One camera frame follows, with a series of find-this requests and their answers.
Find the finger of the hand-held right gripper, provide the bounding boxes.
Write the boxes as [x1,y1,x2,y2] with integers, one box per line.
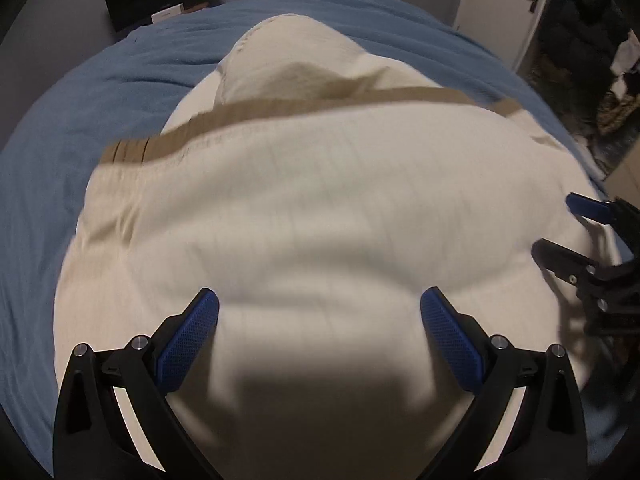
[565,192,640,234]
[532,238,599,287]

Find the blue blanket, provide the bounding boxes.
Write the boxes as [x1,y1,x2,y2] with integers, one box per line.
[0,0,608,476]

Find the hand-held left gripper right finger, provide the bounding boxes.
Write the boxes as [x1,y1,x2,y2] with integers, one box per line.
[417,287,588,480]

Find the cream pants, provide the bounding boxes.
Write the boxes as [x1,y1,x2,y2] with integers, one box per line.
[52,14,626,480]

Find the pile of dark clothes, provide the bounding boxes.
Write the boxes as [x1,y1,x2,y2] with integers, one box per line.
[525,0,640,136]

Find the white door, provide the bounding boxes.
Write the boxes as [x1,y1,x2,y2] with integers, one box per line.
[452,0,557,68]

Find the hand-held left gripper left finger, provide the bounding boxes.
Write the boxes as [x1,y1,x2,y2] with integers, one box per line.
[52,287,223,480]

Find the white box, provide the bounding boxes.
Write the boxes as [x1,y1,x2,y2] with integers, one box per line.
[150,4,187,26]

